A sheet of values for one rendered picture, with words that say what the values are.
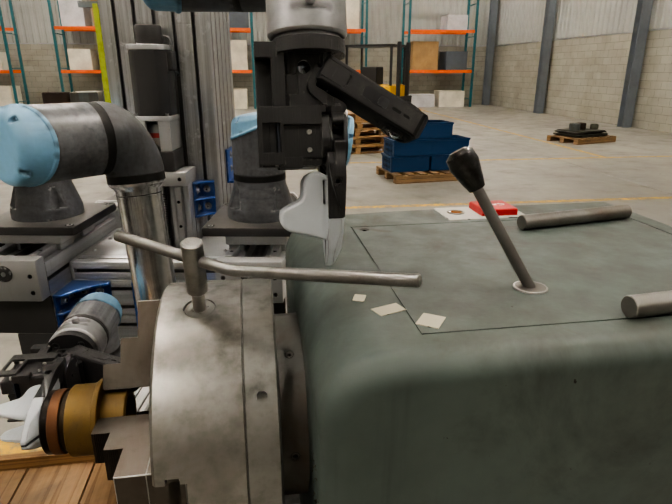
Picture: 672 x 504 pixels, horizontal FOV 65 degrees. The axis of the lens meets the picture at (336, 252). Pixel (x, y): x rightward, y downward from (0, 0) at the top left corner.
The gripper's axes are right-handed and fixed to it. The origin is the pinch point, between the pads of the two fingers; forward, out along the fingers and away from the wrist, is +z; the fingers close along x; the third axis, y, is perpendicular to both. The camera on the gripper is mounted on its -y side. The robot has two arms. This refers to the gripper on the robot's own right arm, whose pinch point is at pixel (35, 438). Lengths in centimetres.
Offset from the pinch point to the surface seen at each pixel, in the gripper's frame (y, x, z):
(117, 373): -8.6, 5.0, -4.4
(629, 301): -61, 19, 13
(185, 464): -18.4, 4.1, 11.6
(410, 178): -226, -101, -644
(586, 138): -696, -96, -984
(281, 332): -28.3, 10.6, -1.6
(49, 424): -1.8, 1.7, 0.0
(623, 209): -82, 19, -19
